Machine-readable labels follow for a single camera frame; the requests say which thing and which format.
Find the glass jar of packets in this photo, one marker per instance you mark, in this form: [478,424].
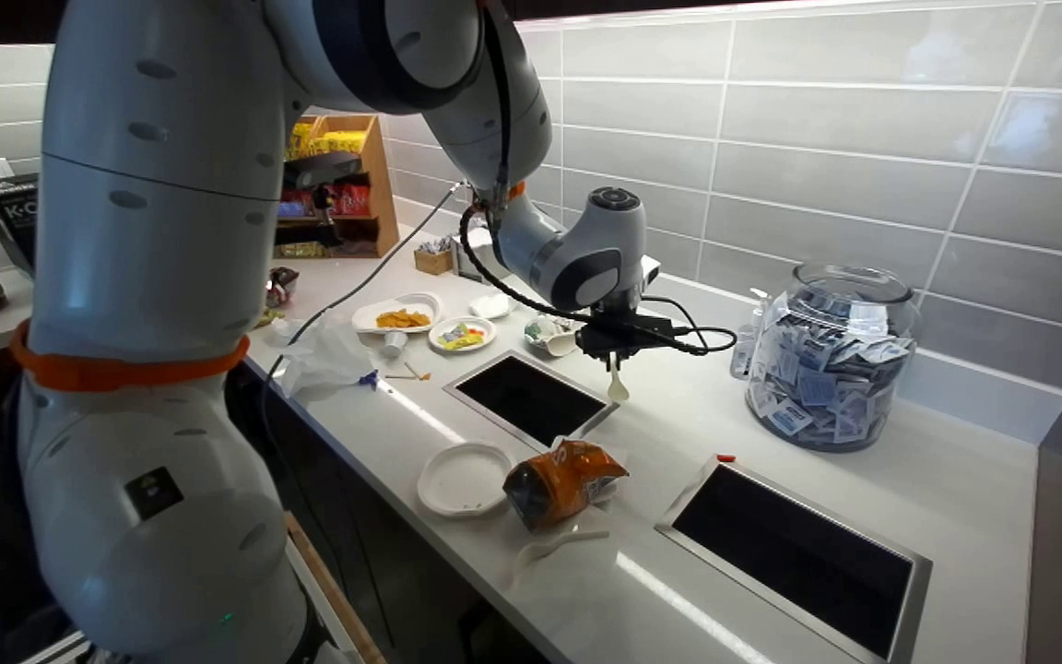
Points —
[829,370]

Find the small brown box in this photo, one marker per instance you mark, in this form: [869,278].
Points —
[433,258]

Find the colourful snack wrapper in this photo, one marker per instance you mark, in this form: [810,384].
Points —
[274,289]

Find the dark base cabinet front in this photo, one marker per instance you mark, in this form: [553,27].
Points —
[408,553]

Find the small plate with yellow food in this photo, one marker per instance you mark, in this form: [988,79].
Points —
[457,338]

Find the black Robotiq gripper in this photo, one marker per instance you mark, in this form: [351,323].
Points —
[625,326]

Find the thin wooden sticks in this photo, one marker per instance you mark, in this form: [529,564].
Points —
[408,372]

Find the black countertop appliance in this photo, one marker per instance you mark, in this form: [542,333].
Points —
[15,222]

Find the empty white paper plate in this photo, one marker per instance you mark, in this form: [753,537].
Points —
[463,481]

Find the small red scrap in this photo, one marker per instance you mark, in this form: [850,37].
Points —
[722,460]

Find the white plastic utensil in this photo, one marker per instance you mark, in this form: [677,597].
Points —
[572,541]

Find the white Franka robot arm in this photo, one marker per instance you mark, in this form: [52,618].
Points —
[149,222]

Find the white plate with orange snacks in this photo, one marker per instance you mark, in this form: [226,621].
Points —
[392,317]

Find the wooden robot cart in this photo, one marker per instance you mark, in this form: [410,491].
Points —
[320,584]

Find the small white dish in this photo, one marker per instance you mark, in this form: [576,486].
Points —
[492,309]

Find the wooden condiment rack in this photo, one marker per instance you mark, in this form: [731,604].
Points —
[376,187]

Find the orange snack bag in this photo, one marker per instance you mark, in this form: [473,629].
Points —
[561,486]

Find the clear plastic bag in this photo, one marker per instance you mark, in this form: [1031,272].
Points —
[320,354]

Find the right patterned snack bag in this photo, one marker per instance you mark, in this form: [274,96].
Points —
[546,333]

